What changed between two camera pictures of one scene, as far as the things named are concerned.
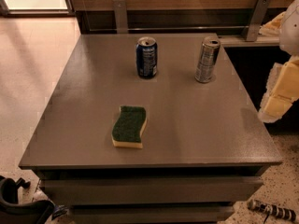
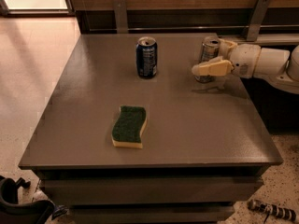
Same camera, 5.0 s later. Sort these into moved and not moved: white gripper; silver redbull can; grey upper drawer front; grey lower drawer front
Moved: white gripper
Not moved: silver redbull can; grey upper drawer front; grey lower drawer front
